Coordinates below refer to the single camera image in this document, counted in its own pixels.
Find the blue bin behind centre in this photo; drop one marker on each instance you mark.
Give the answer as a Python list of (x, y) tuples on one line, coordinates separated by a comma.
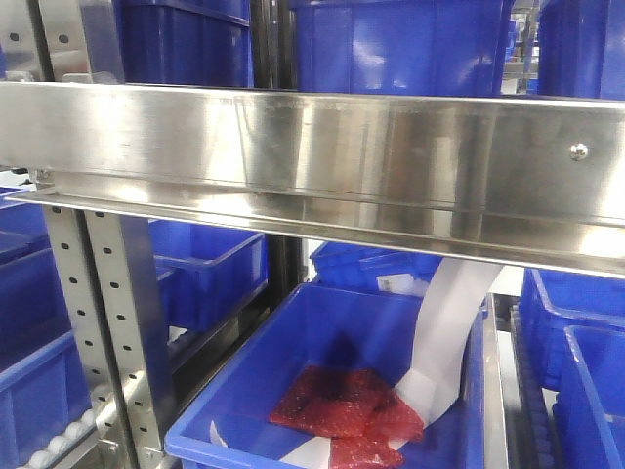
[(370, 269)]

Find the blue bin with red bags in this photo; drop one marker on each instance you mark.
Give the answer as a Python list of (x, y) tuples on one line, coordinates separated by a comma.
[(227, 425)]

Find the blue bin middle left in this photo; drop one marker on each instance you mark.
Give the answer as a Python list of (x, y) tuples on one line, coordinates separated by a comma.
[(213, 271)]

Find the blue bin upper middle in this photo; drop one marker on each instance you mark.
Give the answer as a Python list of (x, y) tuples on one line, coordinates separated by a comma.
[(411, 48)]

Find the blue bin upper left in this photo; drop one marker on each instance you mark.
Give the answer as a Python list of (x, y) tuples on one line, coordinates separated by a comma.
[(205, 43)]

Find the blue bin lower right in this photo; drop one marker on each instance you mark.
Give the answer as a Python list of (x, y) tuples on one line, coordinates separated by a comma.
[(573, 328)]

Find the blue bin lower left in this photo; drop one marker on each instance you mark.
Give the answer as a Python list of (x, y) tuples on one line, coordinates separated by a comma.
[(43, 389)]

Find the blue bin upper right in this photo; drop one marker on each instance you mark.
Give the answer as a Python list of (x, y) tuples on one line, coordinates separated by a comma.
[(581, 49)]

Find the white paper strip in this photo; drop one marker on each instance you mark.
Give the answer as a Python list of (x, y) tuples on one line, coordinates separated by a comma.
[(431, 385)]

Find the white roller conveyor track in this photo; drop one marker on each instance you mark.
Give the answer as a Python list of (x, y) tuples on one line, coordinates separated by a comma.
[(61, 444)]

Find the perforated steel shelf post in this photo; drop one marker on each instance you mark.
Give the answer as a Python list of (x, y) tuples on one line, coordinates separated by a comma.
[(102, 312)]

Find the stainless steel shelf rail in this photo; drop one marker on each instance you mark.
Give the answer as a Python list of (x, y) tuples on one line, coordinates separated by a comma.
[(529, 182)]

